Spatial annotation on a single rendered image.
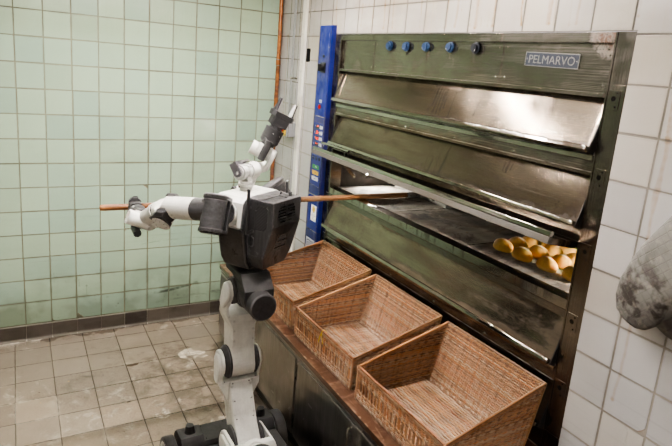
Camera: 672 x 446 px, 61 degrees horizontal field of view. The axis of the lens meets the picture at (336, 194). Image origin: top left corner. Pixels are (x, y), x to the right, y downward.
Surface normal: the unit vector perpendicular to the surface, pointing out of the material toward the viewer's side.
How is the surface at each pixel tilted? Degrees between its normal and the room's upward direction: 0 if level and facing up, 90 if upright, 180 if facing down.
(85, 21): 90
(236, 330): 86
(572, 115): 70
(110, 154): 90
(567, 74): 90
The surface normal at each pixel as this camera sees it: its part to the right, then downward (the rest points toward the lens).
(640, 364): -0.88, 0.04
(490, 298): -0.80, -0.29
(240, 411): 0.48, -0.25
